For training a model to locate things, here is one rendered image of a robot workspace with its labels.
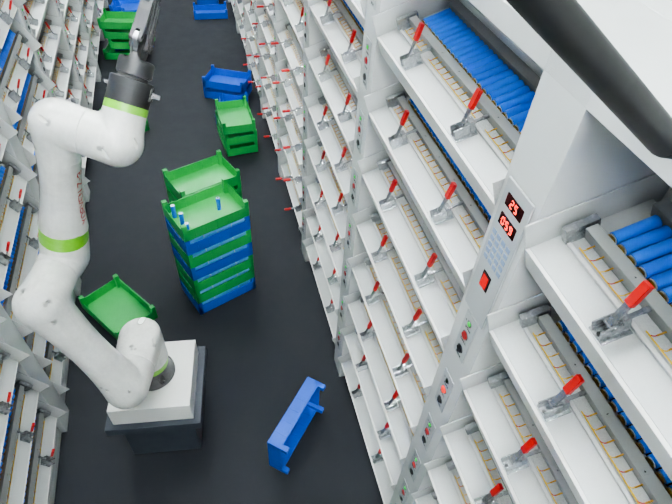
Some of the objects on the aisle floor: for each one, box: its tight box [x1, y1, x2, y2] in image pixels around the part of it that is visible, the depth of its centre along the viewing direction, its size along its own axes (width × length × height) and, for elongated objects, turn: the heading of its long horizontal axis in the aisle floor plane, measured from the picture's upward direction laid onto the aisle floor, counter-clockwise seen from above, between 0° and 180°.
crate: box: [180, 277, 256, 315], centre depth 257 cm, size 30×20×8 cm
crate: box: [267, 377, 326, 475], centre depth 202 cm, size 8×30×20 cm, turn 151°
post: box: [390, 50, 670, 504], centre depth 125 cm, size 20×9×175 cm, turn 102°
